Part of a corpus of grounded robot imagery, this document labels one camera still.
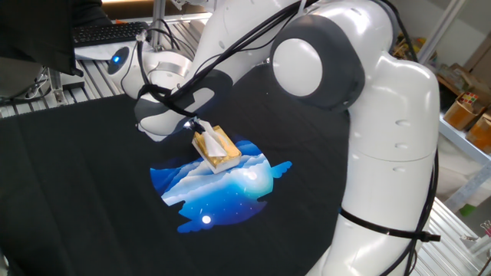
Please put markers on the black hanging fabric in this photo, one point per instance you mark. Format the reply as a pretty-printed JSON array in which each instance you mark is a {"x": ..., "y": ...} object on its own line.
[{"x": 34, "y": 30}]

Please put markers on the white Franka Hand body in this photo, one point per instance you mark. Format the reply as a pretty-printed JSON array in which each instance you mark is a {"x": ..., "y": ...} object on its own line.
[{"x": 157, "y": 137}]

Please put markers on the black cloth with blue print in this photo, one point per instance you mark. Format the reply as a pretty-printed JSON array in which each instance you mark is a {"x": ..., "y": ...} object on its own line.
[{"x": 76, "y": 191}]

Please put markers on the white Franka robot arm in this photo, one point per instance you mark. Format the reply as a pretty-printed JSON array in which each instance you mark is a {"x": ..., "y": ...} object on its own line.
[{"x": 391, "y": 153}]

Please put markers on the small cardboard box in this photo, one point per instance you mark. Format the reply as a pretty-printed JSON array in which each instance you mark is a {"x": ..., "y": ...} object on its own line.
[
  {"x": 479, "y": 134},
  {"x": 458, "y": 115}
]

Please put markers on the colourful puzzle cube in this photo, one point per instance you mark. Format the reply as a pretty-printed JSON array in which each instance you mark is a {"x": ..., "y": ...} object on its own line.
[{"x": 469, "y": 98}]

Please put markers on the white paper napkin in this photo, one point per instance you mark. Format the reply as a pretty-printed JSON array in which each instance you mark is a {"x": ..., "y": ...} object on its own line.
[{"x": 213, "y": 147}]

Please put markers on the black computer keyboard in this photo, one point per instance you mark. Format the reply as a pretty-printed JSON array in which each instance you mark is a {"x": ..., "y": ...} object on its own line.
[{"x": 107, "y": 32}]

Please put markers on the aluminium frame post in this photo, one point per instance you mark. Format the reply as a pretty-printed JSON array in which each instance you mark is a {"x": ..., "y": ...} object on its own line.
[{"x": 159, "y": 23}]

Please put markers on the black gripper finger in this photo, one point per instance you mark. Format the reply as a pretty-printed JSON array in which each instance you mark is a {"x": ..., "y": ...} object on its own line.
[{"x": 196, "y": 124}]

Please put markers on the white metal shelf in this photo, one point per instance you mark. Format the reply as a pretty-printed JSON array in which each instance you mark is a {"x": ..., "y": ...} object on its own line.
[{"x": 466, "y": 149}]

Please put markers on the small green object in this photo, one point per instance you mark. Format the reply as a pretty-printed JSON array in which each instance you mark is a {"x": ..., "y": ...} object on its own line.
[{"x": 467, "y": 209}]

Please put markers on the gold tissue pack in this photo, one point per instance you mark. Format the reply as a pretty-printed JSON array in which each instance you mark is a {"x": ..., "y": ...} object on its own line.
[{"x": 226, "y": 159}]

